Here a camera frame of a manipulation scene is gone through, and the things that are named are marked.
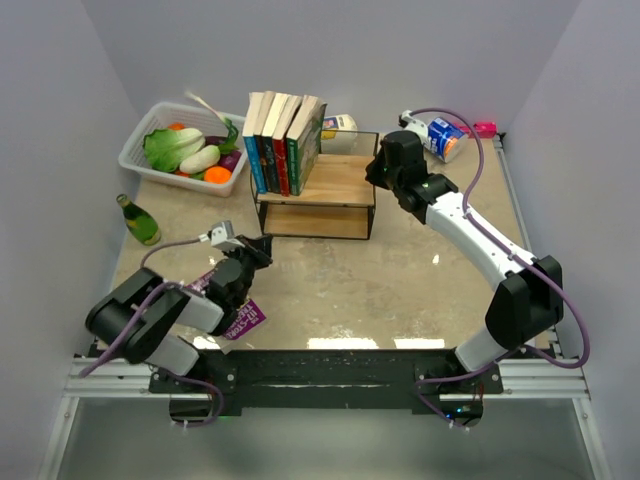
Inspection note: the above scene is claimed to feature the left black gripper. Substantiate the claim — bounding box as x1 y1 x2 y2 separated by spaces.
221 232 272 306

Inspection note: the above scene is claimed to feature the green coin book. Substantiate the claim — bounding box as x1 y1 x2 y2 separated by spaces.
286 95 327 196

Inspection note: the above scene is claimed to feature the red patterned book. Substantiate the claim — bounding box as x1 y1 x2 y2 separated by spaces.
271 95 303 196

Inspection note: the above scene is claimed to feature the Little Women book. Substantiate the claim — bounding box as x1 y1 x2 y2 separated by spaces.
261 92 293 195

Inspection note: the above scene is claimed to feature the dark Edward Tulane book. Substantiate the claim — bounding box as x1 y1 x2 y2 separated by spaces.
253 91 276 192

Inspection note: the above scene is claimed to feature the blue 26-storey treehouse book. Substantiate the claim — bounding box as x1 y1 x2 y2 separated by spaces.
242 92 267 194

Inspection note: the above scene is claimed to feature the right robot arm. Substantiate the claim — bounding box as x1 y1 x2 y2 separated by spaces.
366 130 564 393

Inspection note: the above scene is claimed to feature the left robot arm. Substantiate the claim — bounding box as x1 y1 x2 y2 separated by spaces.
80 233 273 392

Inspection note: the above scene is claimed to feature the white cartoon mug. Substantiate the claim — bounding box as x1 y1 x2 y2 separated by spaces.
321 114 358 154

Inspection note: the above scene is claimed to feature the purple 117-storey treehouse book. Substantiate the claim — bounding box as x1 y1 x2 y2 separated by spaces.
193 297 266 352

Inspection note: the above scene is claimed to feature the orange toy fruit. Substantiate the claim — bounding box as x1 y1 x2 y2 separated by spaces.
203 166 232 185

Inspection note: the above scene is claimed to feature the purple toy eggplant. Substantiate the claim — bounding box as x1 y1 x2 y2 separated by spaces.
218 150 242 172

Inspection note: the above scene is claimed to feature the white toy radish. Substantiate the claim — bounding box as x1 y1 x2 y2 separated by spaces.
179 145 221 175

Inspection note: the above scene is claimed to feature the toy spring onion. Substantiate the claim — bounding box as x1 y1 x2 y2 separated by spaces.
184 90 241 155

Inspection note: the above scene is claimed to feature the pink stapler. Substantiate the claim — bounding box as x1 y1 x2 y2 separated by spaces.
460 122 498 139

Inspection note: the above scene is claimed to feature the green glass bottle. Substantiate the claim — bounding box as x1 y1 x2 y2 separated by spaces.
116 194 161 246

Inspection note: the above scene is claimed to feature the toy cabbage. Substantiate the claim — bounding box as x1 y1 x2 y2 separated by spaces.
143 128 205 173

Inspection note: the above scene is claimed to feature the white plastic basket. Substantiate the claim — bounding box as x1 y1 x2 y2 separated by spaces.
118 102 248 197

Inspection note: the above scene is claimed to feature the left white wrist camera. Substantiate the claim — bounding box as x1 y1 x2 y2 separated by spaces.
198 220 242 252

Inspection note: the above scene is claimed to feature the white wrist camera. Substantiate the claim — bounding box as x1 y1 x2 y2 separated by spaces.
398 110 428 137
198 220 242 252

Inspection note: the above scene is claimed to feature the wood and wire shelf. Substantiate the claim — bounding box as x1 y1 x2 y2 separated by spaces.
250 131 380 240

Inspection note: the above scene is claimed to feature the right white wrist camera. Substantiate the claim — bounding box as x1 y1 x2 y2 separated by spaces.
398 110 428 137

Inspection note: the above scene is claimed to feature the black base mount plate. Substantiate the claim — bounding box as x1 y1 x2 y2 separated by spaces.
149 348 504 417

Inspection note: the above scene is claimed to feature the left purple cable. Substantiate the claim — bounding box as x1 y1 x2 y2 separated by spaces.
79 236 206 379

